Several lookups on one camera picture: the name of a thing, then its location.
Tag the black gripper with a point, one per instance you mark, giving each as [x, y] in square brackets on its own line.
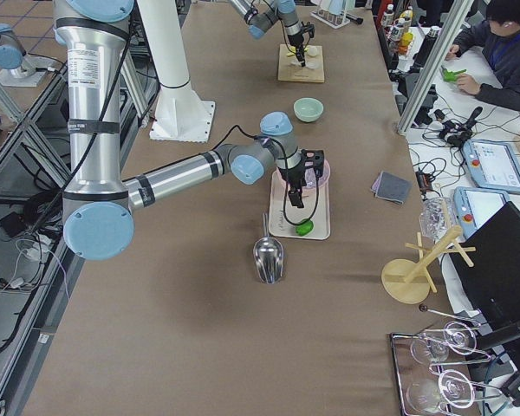
[295, 41]
[293, 178]

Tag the pink bowl of ice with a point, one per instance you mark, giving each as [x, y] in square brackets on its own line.
[309, 177]

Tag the light green ceramic bowl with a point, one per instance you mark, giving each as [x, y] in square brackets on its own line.
[308, 109]

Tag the metal ice scoop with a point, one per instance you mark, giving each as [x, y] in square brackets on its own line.
[268, 254]

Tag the bamboo cutting board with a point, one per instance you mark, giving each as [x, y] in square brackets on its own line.
[290, 70]

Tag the beige plastic tray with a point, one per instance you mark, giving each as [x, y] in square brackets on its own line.
[280, 227]

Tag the green lime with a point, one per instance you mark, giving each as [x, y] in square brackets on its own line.
[304, 228]

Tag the grey folded cloth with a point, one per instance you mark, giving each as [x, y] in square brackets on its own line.
[391, 188]

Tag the black thermos bottle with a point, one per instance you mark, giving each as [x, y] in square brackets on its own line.
[426, 47]

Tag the wooden mug tree stand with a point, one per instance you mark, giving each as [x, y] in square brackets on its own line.
[410, 282]

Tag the blue teach pendant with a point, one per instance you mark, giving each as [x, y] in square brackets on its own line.
[492, 165]
[475, 206]

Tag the seated person dark jacket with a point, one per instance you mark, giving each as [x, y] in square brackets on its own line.
[499, 38]

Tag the black monitor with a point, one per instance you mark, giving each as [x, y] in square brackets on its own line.
[492, 284]

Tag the wine glass rack tray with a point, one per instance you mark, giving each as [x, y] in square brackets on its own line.
[431, 371]

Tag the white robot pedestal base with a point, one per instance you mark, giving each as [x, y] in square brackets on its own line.
[180, 114]

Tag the aluminium frame post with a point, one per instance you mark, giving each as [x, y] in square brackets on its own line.
[451, 27]

